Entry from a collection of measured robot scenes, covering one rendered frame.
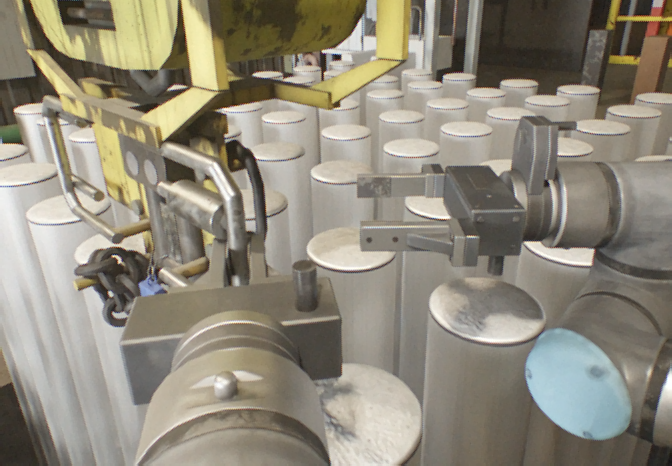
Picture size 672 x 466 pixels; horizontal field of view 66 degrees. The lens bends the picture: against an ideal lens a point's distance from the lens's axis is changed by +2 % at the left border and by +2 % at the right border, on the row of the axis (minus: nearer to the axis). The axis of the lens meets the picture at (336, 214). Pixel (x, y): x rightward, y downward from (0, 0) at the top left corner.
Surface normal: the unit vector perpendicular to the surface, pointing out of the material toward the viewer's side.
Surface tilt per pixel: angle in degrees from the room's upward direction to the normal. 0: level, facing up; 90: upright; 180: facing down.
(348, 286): 90
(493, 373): 90
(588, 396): 90
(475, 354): 90
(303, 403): 51
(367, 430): 4
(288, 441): 35
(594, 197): 60
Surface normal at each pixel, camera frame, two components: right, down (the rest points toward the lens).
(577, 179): -0.03, -0.55
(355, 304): 0.07, 0.40
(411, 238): -0.51, 0.36
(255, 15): 0.66, 0.59
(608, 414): -0.73, 0.29
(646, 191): -0.02, -0.28
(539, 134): -0.02, 0.02
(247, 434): 0.18, -0.91
